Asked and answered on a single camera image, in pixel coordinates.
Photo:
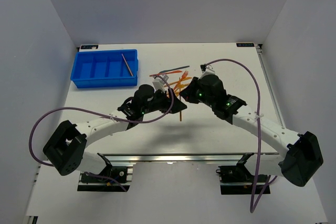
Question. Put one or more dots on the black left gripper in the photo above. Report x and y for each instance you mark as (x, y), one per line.
(167, 101)

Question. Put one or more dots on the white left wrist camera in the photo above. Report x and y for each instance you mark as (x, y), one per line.
(159, 82)

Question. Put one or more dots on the black logo sticker left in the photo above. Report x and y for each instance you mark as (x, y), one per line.
(88, 47)

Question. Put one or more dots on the black logo sticker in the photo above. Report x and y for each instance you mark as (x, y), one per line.
(88, 47)
(244, 44)

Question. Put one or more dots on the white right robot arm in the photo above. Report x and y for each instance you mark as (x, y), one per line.
(301, 154)

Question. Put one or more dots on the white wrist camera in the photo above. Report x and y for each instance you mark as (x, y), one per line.
(206, 70)
(159, 82)

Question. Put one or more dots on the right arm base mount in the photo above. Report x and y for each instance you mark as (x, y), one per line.
(235, 181)

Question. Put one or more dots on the red-orange plastic fork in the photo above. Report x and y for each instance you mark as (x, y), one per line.
(184, 75)

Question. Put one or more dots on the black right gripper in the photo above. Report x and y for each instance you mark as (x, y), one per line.
(187, 94)

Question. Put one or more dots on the red-orange plastic knife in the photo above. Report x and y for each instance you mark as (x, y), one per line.
(163, 73)

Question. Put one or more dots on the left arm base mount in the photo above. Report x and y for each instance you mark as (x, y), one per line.
(117, 180)

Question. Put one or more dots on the black logo sticker right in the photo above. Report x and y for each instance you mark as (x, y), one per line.
(244, 44)

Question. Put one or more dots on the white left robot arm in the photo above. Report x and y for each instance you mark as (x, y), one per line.
(66, 147)

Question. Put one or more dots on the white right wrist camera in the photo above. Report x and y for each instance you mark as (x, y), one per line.
(206, 70)

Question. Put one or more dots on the dark blue plastic knife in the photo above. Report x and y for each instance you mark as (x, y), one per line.
(174, 69)

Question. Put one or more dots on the orange plastic knife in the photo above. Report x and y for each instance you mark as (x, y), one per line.
(184, 79)

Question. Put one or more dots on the blue divided plastic tray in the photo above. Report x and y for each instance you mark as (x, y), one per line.
(104, 69)

